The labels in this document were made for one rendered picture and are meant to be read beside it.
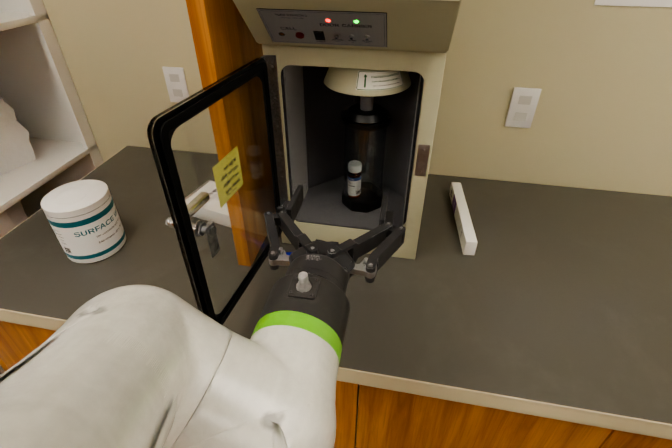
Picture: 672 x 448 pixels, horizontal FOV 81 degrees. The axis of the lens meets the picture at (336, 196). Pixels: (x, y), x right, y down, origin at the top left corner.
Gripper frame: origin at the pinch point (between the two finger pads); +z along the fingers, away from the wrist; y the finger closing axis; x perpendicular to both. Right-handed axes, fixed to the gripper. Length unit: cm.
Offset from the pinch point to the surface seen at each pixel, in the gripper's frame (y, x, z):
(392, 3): -5.3, -27.0, 8.5
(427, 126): -12.7, -5.1, 19.3
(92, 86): 95, 8, 63
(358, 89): 0.5, -10.8, 20.9
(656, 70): -69, -6, 62
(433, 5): -10.7, -26.9, 8.6
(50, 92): 112, 11, 62
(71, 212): 58, 14, 5
